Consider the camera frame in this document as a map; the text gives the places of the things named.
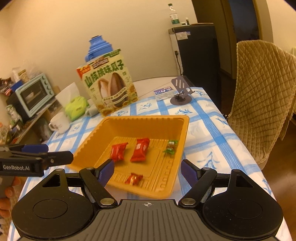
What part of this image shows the small red candy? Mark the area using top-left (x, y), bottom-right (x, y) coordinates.
top-left (125, 173), bottom-right (143, 186)

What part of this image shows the wooden shelf unit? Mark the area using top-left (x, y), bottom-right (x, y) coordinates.
top-left (6, 87), bottom-right (61, 144)

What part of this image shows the red snack packet left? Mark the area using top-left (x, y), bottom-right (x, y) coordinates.
top-left (110, 143), bottom-right (128, 162)

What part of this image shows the red snack packet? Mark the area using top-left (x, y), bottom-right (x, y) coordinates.
top-left (130, 138), bottom-right (150, 162)
top-left (110, 143), bottom-right (128, 162)

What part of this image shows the white mug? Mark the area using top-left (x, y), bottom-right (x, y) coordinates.
top-left (48, 112), bottom-right (70, 134)

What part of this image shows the green candy packet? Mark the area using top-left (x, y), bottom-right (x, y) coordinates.
top-left (163, 140), bottom-right (178, 155)

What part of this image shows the red snack packet middle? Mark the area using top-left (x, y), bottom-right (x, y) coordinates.
top-left (130, 138), bottom-right (150, 162)

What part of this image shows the light blue toaster oven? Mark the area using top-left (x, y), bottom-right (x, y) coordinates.
top-left (15, 73), bottom-right (55, 118)

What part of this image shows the green tissue pack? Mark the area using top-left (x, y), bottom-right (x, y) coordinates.
top-left (56, 82), bottom-right (89, 121)

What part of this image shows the orange plastic tray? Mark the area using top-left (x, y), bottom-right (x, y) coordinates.
top-left (69, 115), bottom-right (189, 199)

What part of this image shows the grey phone stand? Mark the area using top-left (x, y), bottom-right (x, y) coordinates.
top-left (170, 76), bottom-right (195, 106)

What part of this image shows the small blue white box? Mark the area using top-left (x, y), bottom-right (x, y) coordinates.
top-left (153, 86), bottom-right (175, 101)

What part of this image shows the sunflower seed box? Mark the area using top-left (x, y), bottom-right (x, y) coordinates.
top-left (76, 49), bottom-right (138, 116)

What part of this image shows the quilted tan chair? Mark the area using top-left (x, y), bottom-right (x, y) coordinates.
top-left (228, 40), bottom-right (295, 169)

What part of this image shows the blue thermos jug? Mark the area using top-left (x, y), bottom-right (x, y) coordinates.
top-left (85, 35), bottom-right (113, 62)

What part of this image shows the black mini fridge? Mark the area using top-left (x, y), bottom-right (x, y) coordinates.
top-left (168, 23), bottom-right (222, 109)

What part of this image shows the plastic water bottle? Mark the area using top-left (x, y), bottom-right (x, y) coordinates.
top-left (168, 3), bottom-right (181, 27)

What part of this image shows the black power cable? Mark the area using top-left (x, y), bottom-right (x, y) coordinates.
top-left (174, 50), bottom-right (184, 76)

